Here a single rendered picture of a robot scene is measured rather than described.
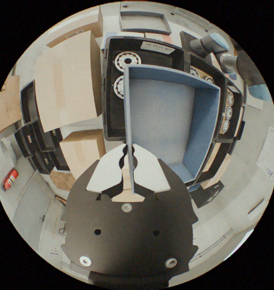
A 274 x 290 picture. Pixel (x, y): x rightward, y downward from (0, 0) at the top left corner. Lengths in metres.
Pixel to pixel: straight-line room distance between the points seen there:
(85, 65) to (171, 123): 0.35
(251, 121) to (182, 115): 3.44
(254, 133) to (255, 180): 1.38
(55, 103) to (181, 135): 0.45
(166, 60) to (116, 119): 0.37
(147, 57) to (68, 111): 0.40
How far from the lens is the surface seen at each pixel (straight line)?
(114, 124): 0.43
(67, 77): 0.42
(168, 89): 0.18
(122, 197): 0.70
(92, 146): 0.46
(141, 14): 0.79
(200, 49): 0.75
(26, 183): 2.84
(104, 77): 0.32
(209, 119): 0.19
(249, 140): 3.60
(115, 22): 0.79
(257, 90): 0.31
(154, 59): 0.48
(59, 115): 0.43
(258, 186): 3.79
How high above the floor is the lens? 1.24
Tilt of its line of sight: 60 degrees down
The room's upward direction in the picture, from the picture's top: 166 degrees clockwise
